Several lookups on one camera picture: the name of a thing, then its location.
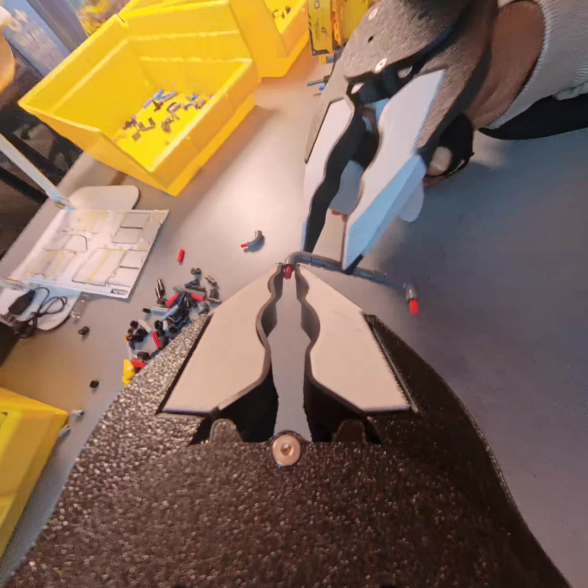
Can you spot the scattered blue grey brick pins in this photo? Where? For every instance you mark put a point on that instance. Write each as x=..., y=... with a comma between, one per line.
x=160, y=110

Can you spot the person's right forearm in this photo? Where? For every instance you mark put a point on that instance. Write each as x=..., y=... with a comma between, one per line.
x=565, y=55

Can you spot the white lamp base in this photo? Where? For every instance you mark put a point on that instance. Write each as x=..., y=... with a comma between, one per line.
x=105, y=197

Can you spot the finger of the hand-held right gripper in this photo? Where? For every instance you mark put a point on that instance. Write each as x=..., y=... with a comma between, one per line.
x=326, y=138
x=395, y=160

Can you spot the person's right hand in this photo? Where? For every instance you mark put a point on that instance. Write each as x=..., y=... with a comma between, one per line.
x=510, y=59

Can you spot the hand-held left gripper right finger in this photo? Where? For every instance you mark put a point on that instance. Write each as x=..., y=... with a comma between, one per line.
x=353, y=363

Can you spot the printed toy packaging box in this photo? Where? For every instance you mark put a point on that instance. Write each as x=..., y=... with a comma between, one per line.
x=41, y=27

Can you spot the grey bent rod red caps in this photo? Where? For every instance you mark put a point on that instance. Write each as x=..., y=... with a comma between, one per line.
x=257, y=238
x=321, y=261

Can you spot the grey desk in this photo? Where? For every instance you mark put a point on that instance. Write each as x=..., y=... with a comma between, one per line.
x=482, y=275

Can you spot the white sticker sheet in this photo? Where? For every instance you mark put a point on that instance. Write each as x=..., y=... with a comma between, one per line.
x=92, y=257

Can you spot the black chair armrest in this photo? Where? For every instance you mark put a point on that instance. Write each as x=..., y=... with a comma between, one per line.
x=551, y=119

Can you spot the pile of black red pins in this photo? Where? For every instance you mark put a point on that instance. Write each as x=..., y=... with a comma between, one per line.
x=183, y=303

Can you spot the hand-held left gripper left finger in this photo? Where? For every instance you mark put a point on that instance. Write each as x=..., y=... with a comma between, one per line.
x=216, y=363

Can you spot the yellow storage bin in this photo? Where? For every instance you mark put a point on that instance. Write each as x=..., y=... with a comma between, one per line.
x=92, y=82
x=275, y=50
x=27, y=459

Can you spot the yellow building brick model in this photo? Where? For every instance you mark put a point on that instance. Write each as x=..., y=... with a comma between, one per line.
x=321, y=27

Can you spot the scattered mixed brick parts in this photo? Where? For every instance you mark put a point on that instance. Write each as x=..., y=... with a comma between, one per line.
x=282, y=11

